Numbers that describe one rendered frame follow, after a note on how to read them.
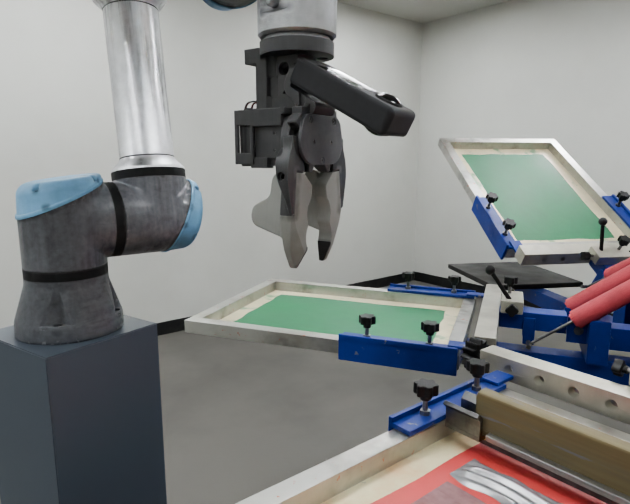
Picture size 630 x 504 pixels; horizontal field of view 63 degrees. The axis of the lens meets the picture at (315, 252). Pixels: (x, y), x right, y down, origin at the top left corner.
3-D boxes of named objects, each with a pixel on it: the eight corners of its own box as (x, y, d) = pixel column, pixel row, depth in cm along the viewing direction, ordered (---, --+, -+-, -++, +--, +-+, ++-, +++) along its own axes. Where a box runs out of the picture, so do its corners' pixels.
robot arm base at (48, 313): (-5, 332, 77) (-13, 267, 75) (87, 308, 89) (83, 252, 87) (50, 352, 69) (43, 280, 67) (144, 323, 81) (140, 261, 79)
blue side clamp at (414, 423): (408, 464, 88) (410, 427, 87) (387, 452, 92) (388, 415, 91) (504, 411, 107) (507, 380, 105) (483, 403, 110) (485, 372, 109)
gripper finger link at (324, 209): (301, 246, 59) (292, 166, 56) (346, 251, 56) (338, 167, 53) (285, 256, 57) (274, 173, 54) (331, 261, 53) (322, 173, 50)
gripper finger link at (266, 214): (258, 262, 53) (267, 173, 53) (305, 269, 49) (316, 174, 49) (237, 261, 50) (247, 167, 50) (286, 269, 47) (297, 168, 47)
